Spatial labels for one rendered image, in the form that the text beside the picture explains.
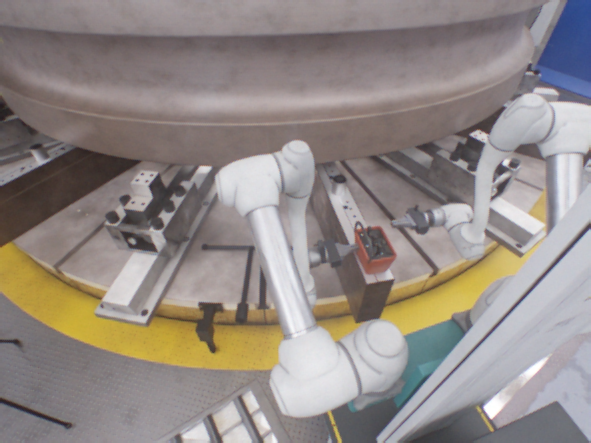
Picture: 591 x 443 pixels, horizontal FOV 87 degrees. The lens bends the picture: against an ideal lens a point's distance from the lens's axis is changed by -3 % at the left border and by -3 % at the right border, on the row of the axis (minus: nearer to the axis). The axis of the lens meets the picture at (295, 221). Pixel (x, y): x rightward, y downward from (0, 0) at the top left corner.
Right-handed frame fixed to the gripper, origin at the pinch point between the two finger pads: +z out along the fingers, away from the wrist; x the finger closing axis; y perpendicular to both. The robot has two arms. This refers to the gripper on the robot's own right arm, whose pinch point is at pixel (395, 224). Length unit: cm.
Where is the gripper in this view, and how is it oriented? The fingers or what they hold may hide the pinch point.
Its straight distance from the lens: 155.8
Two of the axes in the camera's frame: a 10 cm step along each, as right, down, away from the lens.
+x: 2.1, 7.0, -6.9
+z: -9.8, 1.5, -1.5
